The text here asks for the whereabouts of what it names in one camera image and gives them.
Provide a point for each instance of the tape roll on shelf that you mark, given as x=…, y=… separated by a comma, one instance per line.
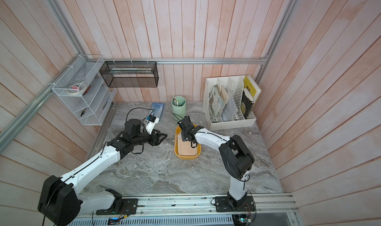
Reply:
x=76, y=89

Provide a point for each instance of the blue booklet on table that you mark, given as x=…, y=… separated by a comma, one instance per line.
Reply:
x=158, y=109

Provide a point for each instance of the grey folder in organizer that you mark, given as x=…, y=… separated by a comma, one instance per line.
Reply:
x=230, y=109

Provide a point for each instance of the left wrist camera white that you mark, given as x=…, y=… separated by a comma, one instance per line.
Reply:
x=151, y=122

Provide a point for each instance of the dark book in organizer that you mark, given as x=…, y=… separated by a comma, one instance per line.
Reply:
x=247, y=103

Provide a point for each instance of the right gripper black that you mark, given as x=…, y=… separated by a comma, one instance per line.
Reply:
x=183, y=137

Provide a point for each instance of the green pen holder cup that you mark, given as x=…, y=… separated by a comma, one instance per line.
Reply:
x=179, y=107

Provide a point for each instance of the black mesh wall basket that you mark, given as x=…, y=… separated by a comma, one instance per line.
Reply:
x=130, y=74

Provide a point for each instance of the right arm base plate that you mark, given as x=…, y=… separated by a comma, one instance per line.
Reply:
x=229, y=204

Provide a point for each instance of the yellow book in organizer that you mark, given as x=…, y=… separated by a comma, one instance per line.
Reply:
x=252, y=87

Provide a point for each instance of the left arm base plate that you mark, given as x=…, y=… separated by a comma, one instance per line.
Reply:
x=121, y=207

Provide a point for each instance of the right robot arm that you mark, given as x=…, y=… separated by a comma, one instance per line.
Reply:
x=236, y=157

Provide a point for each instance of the white plastic file organizer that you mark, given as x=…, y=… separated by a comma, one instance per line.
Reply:
x=235, y=86

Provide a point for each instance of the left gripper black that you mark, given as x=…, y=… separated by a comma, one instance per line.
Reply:
x=153, y=142

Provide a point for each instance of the illustrated magazine in organizer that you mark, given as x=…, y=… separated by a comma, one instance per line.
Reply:
x=218, y=99

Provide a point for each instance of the yellow plastic storage box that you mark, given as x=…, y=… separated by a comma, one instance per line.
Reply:
x=198, y=147

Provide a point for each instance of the white mesh wall shelf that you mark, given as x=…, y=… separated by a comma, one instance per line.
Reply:
x=85, y=94

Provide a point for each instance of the stack of stationery paper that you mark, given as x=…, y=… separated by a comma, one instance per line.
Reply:
x=185, y=149

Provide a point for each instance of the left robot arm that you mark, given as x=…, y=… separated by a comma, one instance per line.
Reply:
x=62, y=200

